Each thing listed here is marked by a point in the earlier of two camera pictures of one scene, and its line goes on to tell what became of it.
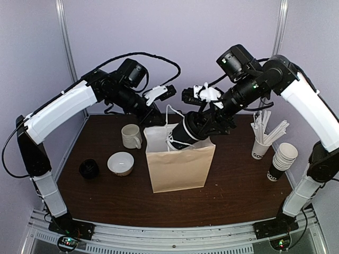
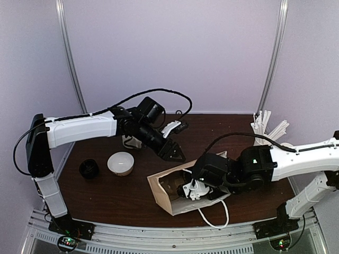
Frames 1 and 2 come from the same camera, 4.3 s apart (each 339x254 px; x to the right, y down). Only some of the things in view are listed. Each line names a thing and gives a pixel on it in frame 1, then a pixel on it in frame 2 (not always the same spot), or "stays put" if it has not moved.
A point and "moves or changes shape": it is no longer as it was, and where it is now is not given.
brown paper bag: x=171 y=170 moves or changes shape
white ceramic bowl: x=121 y=163 stays put
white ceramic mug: x=131 y=136 stays put
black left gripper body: x=142 y=118 → x=161 y=153
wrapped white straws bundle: x=260 y=119 stays put
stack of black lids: x=89 y=169 stays put
